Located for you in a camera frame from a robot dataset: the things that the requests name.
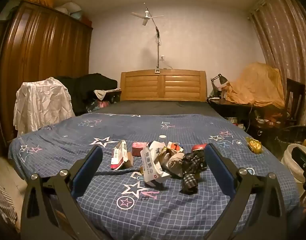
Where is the white labelled paper packaging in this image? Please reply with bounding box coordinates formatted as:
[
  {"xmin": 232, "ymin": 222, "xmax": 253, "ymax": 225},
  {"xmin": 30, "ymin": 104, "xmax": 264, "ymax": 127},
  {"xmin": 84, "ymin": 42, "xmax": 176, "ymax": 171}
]
[{"xmin": 140, "ymin": 141, "xmax": 172, "ymax": 182}]

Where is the wooden headboard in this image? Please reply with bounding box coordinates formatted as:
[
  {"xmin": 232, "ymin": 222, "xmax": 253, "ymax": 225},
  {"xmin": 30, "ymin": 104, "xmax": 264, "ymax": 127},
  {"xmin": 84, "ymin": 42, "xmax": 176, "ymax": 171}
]
[{"xmin": 120, "ymin": 69, "xmax": 207, "ymax": 102}]

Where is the striped cloth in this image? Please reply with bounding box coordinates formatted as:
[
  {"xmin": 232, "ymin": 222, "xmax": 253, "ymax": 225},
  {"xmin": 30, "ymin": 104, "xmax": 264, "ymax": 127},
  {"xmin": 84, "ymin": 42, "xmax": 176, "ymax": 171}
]
[{"xmin": 0, "ymin": 175, "xmax": 18, "ymax": 230}]

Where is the red white snack packet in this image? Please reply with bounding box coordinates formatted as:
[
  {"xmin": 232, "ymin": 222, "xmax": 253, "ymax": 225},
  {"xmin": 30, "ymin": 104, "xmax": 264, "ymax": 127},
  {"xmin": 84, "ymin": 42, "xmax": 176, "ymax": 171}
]
[{"xmin": 110, "ymin": 140, "xmax": 128, "ymax": 171}]

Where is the beige crumpled cloth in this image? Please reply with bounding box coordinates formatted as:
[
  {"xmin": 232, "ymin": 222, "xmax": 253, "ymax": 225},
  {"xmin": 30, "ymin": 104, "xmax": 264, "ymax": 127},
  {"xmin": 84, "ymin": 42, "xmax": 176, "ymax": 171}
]
[{"xmin": 158, "ymin": 151, "xmax": 185, "ymax": 178}]

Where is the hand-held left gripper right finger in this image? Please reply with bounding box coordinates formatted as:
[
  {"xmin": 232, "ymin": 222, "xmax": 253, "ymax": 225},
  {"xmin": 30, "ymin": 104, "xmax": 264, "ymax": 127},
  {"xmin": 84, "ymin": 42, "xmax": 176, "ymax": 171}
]
[{"xmin": 204, "ymin": 143, "xmax": 287, "ymax": 240}]

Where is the dark plaid cloth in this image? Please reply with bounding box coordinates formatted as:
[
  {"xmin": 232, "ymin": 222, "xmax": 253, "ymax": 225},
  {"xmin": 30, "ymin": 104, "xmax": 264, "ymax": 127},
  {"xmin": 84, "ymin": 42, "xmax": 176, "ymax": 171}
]
[{"xmin": 179, "ymin": 151, "xmax": 207, "ymax": 194}]

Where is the orange cover cloth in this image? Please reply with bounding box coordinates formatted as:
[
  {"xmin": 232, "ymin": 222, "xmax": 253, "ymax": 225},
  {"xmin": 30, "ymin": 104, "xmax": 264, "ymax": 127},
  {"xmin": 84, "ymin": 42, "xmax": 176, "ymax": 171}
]
[{"xmin": 222, "ymin": 62, "xmax": 286, "ymax": 108}]

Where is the black desk lamp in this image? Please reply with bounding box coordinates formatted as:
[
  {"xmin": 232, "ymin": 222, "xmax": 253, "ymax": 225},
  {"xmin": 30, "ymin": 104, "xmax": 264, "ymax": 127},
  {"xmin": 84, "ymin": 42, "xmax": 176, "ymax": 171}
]
[{"xmin": 210, "ymin": 74, "xmax": 228, "ymax": 98}]

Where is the dark wooden chair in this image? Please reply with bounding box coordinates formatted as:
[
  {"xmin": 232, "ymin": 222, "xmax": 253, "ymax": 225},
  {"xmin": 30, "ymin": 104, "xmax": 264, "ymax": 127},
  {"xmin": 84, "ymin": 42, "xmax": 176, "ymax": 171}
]
[{"xmin": 284, "ymin": 78, "xmax": 306, "ymax": 128}]

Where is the white bag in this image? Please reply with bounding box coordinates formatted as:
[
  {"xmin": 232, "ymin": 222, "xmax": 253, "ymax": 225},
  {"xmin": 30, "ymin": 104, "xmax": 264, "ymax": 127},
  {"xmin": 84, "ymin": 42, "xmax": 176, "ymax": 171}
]
[{"xmin": 54, "ymin": 2, "xmax": 81, "ymax": 15}]

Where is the pink patterned bag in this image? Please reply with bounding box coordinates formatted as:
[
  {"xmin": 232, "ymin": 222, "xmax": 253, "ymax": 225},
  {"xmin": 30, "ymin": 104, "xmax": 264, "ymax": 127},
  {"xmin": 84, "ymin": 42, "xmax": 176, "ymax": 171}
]
[{"xmin": 87, "ymin": 100, "xmax": 111, "ymax": 113}]

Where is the small red white packet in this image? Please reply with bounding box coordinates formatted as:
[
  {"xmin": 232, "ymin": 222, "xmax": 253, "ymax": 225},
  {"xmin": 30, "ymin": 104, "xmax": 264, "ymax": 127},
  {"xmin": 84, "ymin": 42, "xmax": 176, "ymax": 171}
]
[{"xmin": 168, "ymin": 142, "xmax": 185, "ymax": 153}]

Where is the dark grey mattress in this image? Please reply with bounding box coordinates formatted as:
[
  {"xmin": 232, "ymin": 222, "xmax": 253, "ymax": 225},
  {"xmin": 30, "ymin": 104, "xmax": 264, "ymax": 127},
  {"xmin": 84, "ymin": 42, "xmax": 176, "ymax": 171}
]
[{"xmin": 93, "ymin": 101, "xmax": 221, "ymax": 118}]

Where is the black cloth pile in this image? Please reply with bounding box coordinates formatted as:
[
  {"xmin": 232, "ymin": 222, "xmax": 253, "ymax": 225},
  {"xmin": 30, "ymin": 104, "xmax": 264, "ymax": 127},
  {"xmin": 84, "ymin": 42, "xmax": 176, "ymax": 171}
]
[{"xmin": 54, "ymin": 73, "xmax": 118, "ymax": 117}]

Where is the red round container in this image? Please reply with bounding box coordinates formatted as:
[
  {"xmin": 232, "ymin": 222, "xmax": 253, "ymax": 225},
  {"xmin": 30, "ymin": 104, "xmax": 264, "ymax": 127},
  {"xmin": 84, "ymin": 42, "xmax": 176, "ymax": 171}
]
[{"xmin": 192, "ymin": 143, "xmax": 208, "ymax": 153}]

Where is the beige patterned curtain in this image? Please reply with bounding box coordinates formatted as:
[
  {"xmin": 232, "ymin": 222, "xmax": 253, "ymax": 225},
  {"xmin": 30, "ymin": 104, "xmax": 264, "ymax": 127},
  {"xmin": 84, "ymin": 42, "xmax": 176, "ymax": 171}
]
[{"xmin": 248, "ymin": 0, "xmax": 306, "ymax": 128}]

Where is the small red box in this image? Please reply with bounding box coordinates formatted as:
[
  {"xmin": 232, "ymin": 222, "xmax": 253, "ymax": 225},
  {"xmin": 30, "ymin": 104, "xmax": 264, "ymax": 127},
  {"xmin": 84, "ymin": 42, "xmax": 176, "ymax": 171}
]
[{"xmin": 132, "ymin": 142, "xmax": 148, "ymax": 157}]

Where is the blue star-print bedsheet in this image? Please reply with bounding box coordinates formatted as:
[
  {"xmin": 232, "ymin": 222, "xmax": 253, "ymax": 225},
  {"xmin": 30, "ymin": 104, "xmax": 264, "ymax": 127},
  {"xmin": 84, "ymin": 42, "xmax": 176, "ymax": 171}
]
[{"xmin": 8, "ymin": 114, "xmax": 301, "ymax": 240}]

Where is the dark wooden desk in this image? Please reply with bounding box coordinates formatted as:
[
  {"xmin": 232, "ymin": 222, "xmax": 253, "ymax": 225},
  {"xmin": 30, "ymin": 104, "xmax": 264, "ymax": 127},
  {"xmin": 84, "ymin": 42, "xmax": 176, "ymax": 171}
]
[{"xmin": 208, "ymin": 97, "xmax": 288, "ymax": 130}]

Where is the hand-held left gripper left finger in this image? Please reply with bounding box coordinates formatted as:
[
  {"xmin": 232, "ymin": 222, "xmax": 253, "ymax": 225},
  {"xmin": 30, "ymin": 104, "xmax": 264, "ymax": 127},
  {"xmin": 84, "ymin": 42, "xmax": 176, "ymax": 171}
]
[{"xmin": 20, "ymin": 145, "xmax": 103, "ymax": 240}]

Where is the white crumpled cloth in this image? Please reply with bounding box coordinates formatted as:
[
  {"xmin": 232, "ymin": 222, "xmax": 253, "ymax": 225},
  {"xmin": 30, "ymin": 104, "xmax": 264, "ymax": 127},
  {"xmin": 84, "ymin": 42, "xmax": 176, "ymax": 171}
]
[{"xmin": 13, "ymin": 77, "xmax": 76, "ymax": 137}]

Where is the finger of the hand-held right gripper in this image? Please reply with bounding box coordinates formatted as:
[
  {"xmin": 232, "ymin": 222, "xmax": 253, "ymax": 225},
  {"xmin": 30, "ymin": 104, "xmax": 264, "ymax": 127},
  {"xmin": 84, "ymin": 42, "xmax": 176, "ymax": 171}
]
[{"xmin": 292, "ymin": 146, "xmax": 306, "ymax": 173}]

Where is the white plastic bucket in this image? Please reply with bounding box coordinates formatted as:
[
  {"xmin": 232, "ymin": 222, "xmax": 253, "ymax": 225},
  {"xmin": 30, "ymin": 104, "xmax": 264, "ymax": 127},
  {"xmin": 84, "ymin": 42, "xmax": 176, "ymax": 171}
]
[{"xmin": 280, "ymin": 144, "xmax": 305, "ymax": 184}]

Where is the black floor fan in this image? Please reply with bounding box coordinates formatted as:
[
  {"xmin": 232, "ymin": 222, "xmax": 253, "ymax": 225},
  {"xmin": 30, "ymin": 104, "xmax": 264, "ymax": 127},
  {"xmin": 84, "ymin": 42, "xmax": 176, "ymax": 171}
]
[{"xmin": 275, "ymin": 126, "xmax": 306, "ymax": 153}]

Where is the brown wooden wardrobe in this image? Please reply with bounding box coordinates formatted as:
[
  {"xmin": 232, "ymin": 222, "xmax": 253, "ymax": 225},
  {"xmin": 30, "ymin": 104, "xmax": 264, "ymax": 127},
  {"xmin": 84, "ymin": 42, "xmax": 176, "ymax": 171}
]
[{"xmin": 0, "ymin": 0, "xmax": 93, "ymax": 140}]

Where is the gold foil packet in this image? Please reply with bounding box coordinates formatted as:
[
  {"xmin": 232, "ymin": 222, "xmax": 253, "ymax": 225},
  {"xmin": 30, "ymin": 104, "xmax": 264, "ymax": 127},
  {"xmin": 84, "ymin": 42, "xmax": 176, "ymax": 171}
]
[{"xmin": 245, "ymin": 137, "xmax": 264, "ymax": 153}]

